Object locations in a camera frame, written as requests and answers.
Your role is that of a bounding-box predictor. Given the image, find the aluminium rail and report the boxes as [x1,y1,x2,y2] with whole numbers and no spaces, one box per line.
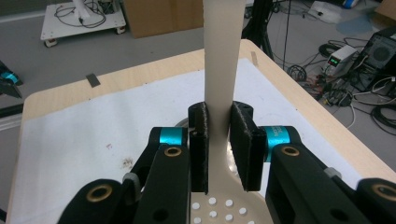
[0,115,24,133]

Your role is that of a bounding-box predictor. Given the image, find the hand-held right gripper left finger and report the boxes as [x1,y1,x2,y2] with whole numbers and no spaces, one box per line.
[150,102,209,193]

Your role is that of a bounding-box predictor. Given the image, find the white bench power supply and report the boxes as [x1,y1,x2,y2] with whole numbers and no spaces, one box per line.
[323,45,359,77]

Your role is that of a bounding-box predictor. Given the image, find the plain cardboard box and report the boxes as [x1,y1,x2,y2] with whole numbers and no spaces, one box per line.
[123,0,205,39]

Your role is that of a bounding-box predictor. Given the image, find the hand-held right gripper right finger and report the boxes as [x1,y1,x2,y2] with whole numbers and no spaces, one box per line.
[231,101,302,192]

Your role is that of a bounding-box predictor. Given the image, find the coiled black cable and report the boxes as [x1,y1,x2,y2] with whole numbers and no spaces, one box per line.
[371,103,396,136]

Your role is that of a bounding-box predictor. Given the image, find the white grid mat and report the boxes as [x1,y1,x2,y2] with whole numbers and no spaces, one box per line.
[8,57,363,224]

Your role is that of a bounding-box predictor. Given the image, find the black computer tower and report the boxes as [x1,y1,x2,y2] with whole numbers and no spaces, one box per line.
[349,27,396,92]

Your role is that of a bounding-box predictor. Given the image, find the black metal frame post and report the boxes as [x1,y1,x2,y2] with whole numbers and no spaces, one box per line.
[242,0,276,61]

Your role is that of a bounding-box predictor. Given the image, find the white wheeled platform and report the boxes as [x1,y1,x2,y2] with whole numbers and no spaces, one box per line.
[39,0,127,49]

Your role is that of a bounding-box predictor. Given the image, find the beige slotted spoon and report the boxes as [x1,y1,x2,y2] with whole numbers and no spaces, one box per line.
[190,0,275,224]

